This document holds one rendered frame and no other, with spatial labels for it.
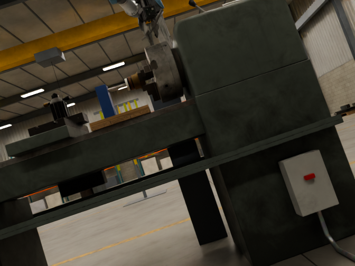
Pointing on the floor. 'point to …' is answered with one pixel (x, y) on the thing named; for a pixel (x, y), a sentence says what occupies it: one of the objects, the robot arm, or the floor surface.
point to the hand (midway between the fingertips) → (151, 36)
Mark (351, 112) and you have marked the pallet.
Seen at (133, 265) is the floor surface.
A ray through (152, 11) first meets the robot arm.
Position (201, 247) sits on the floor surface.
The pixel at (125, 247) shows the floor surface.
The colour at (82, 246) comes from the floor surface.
